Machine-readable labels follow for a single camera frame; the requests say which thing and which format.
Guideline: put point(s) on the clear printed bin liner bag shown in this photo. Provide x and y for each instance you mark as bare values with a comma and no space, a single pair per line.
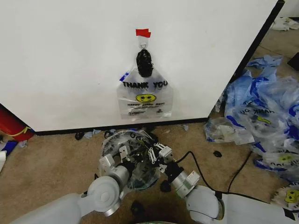
111,142

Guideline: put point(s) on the white crumpled plastic bags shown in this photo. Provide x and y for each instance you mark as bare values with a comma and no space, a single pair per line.
286,23

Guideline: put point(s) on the red cylinder with yellow band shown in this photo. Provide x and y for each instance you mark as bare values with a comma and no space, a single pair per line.
11,126

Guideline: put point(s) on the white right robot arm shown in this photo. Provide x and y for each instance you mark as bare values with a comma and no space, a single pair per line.
201,200

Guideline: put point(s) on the clear flat plastic bag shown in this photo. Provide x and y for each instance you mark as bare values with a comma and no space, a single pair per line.
227,133

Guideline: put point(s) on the blue and white scrap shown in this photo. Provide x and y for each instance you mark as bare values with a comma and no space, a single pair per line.
10,149

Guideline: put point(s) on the flat black object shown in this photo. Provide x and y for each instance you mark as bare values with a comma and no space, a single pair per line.
294,61

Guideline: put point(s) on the large clear blue bag pile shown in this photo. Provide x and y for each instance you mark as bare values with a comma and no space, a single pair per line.
261,102

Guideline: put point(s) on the crumpled blue plastic bag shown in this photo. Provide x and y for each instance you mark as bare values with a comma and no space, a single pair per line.
265,61

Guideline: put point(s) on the clear thank you garbage bag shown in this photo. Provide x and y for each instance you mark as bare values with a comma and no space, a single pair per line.
144,109

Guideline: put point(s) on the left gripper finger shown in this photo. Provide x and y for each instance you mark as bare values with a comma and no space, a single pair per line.
136,156

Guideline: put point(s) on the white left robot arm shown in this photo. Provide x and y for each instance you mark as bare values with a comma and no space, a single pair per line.
102,196

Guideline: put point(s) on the white smiley plastic bag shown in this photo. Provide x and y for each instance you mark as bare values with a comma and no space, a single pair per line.
289,196

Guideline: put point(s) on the black plastic scrap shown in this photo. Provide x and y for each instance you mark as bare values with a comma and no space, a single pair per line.
165,186
217,154
79,136

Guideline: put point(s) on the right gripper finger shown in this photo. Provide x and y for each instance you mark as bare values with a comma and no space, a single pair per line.
151,156
159,146

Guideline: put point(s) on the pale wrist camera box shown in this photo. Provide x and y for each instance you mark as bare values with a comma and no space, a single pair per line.
124,152
165,153

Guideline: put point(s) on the small blue plastic scrap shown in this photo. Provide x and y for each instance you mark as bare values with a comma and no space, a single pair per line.
185,128

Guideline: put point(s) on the clear smiley plastic bag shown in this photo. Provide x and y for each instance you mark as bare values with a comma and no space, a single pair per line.
278,161

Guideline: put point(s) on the small clear wall hook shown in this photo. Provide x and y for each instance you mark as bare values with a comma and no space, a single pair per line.
143,43

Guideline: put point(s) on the black round trash bin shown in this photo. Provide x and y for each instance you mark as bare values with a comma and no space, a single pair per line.
142,173

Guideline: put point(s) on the red tape strip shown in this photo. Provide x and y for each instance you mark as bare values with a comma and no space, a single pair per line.
142,32

